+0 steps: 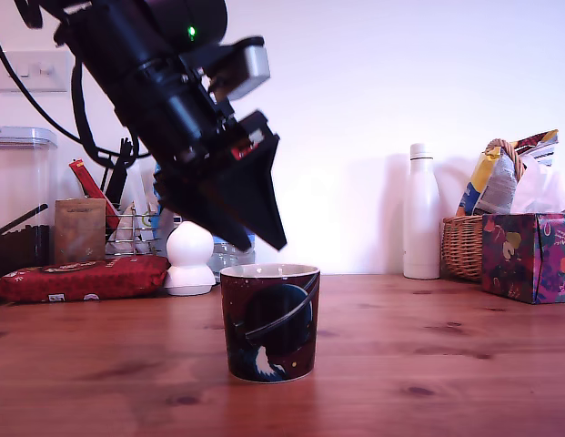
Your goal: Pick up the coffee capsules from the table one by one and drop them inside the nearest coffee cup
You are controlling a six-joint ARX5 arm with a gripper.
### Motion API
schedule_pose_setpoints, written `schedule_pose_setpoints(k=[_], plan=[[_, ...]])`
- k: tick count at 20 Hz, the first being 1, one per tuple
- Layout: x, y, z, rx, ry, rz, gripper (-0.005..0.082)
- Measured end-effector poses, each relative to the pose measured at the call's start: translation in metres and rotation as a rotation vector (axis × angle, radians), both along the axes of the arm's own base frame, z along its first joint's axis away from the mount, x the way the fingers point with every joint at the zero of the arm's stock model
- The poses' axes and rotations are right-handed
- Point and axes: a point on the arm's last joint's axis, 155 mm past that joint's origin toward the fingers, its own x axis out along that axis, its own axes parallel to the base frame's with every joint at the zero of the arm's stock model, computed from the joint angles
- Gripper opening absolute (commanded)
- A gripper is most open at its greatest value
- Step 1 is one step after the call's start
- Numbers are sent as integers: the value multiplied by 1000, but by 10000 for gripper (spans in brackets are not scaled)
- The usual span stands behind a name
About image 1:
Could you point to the floral tissue box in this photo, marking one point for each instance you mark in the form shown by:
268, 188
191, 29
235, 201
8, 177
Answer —
530, 259

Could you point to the thin black stick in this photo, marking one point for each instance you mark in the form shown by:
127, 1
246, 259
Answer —
106, 177

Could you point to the large clear water bottle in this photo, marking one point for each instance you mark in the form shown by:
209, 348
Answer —
229, 259

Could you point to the small white round camera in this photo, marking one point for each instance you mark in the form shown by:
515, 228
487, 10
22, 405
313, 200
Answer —
188, 255

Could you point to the red striped snack bag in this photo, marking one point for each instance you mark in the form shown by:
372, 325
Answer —
541, 145

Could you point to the red stick packet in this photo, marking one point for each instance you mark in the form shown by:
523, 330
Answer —
87, 182

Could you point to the dark planet print coffee cup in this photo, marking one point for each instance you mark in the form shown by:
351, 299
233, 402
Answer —
270, 328

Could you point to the black kitchen tool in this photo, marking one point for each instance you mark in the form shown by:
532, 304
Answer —
121, 182

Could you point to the white insulated bottle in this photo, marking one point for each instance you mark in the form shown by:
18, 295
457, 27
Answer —
421, 218

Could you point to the yellow and grey snack bag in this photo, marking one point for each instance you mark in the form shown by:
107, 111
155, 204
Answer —
489, 191

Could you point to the white tissue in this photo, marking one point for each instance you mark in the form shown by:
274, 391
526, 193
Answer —
539, 191

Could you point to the white light switch plate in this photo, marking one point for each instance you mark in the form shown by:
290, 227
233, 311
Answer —
41, 82

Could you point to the brown kraft paper pouch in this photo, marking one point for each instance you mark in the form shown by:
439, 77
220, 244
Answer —
79, 227

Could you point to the red coffee bag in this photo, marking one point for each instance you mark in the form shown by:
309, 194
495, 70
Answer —
86, 280

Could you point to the clear plastic storage container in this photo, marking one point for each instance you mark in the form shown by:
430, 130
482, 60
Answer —
20, 182

